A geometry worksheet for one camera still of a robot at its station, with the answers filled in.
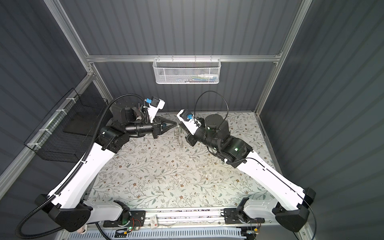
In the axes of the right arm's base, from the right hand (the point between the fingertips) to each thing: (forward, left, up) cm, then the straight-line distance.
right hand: (182, 124), depth 60 cm
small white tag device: (-29, +16, -39) cm, 51 cm away
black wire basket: (+4, +59, -12) cm, 61 cm away
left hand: (0, +2, 0) cm, 3 cm away
